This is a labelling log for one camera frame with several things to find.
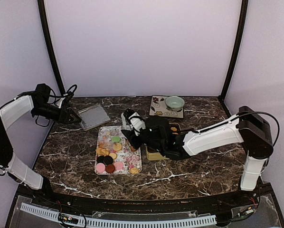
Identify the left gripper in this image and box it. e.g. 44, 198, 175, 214
32, 102, 81, 124

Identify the floral cookie tray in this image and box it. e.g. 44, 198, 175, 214
95, 126, 142, 175

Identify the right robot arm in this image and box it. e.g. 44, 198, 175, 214
121, 106, 276, 206

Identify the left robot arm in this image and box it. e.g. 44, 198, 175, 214
0, 84, 81, 207

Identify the green sandwich cookie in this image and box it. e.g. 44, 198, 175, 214
111, 136, 121, 143

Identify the silver tin lid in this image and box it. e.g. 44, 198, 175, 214
78, 104, 111, 131

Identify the gold cookie tin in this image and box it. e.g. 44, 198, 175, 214
146, 123, 181, 161

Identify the swirl butter cookie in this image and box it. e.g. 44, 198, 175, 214
130, 167, 139, 174

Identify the pink sandwich cookie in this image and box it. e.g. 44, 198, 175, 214
114, 161, 124, 171
95, 163, 106, 173

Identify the black sandwich cookie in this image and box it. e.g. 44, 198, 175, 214
103, 156, 114, 166
96, 155, 104, 163

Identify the brown chocolate cookie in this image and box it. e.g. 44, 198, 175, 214
105, 164, 116, 174

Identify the square floral plate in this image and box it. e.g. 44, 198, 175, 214
149, 95, 184, 119

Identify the light green ceramic bowl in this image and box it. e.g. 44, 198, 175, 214
165, 96, 185, 112

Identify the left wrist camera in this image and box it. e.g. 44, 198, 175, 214
55, 94, 69, 109

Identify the white slotted cable duct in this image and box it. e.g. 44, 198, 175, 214
20, 202, 217, 228

